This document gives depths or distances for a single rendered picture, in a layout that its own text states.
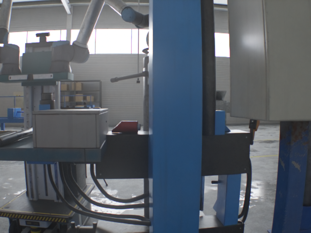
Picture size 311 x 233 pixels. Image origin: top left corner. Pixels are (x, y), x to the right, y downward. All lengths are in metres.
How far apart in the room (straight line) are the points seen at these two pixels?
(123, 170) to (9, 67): 1.51
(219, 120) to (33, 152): 0.75
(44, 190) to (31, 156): 1.64
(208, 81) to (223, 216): 0.67
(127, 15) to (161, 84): 0.91
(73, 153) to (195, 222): 0.52
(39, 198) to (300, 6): 2.48
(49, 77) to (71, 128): 1.30
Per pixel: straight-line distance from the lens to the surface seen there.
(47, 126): 0.92
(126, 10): 1.76
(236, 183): 1.30
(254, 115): 0.56
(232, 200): 1.32
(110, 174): 1.18
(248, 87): 0.59
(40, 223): 2.31
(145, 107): 1.40
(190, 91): 0.93
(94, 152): 0.89
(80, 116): 0.89
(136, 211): 1.70
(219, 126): 1.14
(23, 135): 1.18
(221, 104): 9.50
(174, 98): 0.92
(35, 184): 2.55
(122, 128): 1.18
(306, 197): 2.40
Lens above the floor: 1.21
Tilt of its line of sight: 3 degrees down
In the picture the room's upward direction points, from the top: straight up
